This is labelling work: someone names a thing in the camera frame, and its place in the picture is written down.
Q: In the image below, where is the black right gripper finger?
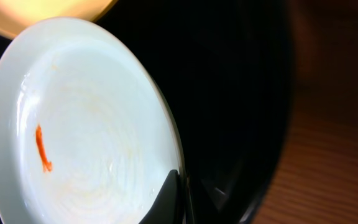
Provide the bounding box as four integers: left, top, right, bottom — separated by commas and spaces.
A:
140, 170, 181, 224

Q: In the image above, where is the mint plate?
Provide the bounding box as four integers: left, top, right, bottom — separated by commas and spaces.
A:
0, 17, 183, 223

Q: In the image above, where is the black round tray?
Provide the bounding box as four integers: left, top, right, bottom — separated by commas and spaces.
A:
0, 1, 293, 223

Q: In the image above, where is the yellow plate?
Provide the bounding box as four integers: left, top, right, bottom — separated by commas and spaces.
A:
0, 0, 117, 39

